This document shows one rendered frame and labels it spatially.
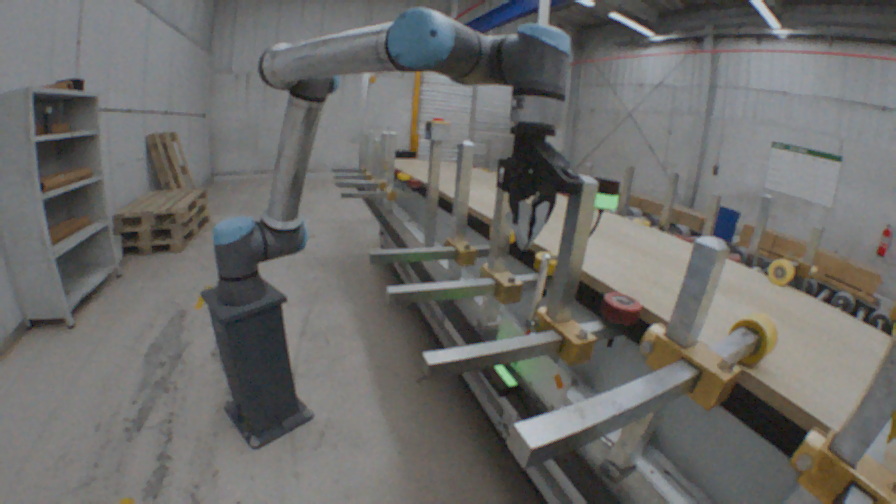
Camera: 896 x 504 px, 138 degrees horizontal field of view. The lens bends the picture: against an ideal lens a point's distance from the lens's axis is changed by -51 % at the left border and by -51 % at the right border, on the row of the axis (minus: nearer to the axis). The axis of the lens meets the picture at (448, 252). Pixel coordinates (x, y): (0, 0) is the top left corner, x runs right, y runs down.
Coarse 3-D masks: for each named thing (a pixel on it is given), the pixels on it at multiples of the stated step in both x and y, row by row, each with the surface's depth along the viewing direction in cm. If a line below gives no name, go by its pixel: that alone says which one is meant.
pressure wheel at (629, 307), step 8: (608, 296) 66; (616, 296) 67; (624, 296) 67; (608, 304) 64; (616, 304) 63; (624, 304) 64; (632, 304) 64; (640, 304) 63; (608, 312) 64; (616, 312) 62; (624, 312) 61; (632, 312) 61; (616, 320) 62; (624, 320) 62; (632, 320) 62; (608, 344) 68
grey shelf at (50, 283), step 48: (0, 96) 88; (48, 96) 134; (96, 96) 170; (0, 144) 96; (48, 144) 154; (96, 144) 185; (0, 192) 103; (48, 192) 130; (96, 192) 196; (0, 240) 110; (48, 240) 129; (96, 240) 206; (48, 288) 134
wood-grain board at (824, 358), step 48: (480, 192) 174; (624, 240) 112; (672, 240) 120; (624, 288) 72; (672, 288) 74; (720, 288) 76; (768, 288) 78; (720, 336) 53; (816, 336) 52; (864, 336) 50; (768, 384) 39; (816, 384) 37; (864, 384) 34
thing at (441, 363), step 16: (608, 320) 66; (528, 336) 59; (544, 336) 59; (560, 336) 60; (608, 336) 64; (432, 352) 53; (448, 352) 53; (464, 352) 53; (480, 352) 54; (496, 352) 54; (512, 352) 55; (528, 352) 57; (544, 352) 58; (432, 368) 50; (448, 368) 51; (464, 368) 53; (480, 368) 54
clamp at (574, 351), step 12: (540, 312) 67; (540, 324) 65; (552, 324) 62; (564, 324) 62; (576, 324) 62; (564, 336) 59; (576, 336) 58; (588, 336) 58; (564, 348) 59; (576, 348) 56; (588, 348) 57; (564, 360) 59; (576, 360) 57; (588, 360) 59
